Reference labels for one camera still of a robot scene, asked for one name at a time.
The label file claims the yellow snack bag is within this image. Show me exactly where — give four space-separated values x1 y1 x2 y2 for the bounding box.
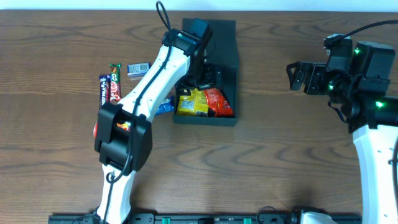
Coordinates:
176 89 209 117

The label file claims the black mounting rail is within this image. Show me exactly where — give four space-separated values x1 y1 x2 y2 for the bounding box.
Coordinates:
48 212 361 224

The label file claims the blue cookie pack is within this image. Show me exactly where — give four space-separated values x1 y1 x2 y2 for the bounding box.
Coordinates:
155 96 175 116

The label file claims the red chips can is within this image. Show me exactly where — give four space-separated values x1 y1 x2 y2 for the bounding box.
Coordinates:
93 121 131 137

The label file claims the red snack bag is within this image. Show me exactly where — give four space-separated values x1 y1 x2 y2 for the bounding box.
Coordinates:
204 88 233 117

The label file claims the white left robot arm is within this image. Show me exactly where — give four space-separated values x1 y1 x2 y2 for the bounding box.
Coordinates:
95 28 213 223

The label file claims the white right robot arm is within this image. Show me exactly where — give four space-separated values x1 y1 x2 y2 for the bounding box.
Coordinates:
286 39 397 223

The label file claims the dark green open box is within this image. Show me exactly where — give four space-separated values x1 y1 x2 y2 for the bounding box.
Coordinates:
173 20 239 126

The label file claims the small blue grey box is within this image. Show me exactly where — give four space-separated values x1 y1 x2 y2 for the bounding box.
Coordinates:
127 62 150 77

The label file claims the purple chocolate bar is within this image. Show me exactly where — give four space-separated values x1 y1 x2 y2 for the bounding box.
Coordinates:
99 75 111 108

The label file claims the red wafer bar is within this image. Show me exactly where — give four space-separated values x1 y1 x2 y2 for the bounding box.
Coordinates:
109 63 121 101

